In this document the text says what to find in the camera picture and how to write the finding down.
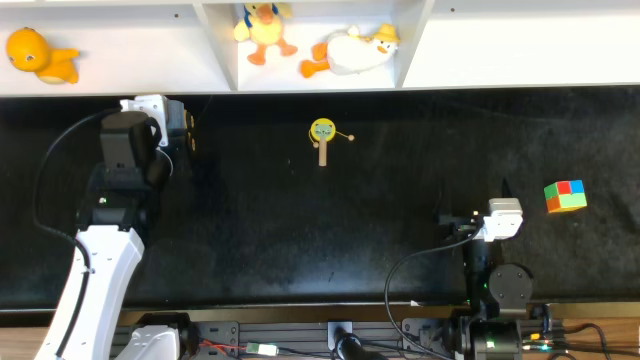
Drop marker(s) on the grey and yellow toy truck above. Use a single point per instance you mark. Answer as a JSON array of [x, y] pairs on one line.
[[176, 115]]

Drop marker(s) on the yellow rattle drum toy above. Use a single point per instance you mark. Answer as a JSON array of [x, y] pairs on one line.
[[322, 131]]

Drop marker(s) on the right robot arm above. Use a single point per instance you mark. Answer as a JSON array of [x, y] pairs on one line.
[[510, 285]]

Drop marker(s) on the white plush duck with hat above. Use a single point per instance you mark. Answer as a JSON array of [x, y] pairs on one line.
[[355, 52]]

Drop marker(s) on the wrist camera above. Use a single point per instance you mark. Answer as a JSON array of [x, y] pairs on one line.
[[502, 217], [147, 107]]

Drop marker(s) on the mounting rail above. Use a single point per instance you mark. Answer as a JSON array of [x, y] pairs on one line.
[[300, 340]]

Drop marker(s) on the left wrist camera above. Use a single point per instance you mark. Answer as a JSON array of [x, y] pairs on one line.
[[147, 107]]

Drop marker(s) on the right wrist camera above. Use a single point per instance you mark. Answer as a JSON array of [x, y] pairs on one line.
[[502, 217]]

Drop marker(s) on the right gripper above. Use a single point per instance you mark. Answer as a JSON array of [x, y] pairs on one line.
[[462, 224]]

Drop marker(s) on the orange rubber toy figure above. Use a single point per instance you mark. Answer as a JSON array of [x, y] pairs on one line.
[[30, 50]]

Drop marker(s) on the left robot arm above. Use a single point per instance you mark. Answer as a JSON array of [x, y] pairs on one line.
[[105, 280]]

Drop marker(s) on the white shelf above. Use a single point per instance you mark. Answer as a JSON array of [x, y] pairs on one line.
[[150, 65]]

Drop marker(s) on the many-coloured puzzle cube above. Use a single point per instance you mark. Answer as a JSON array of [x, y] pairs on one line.
[[565, 196]]

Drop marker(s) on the yellow plush duck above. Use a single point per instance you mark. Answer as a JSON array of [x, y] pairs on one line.
[[265, 30]]

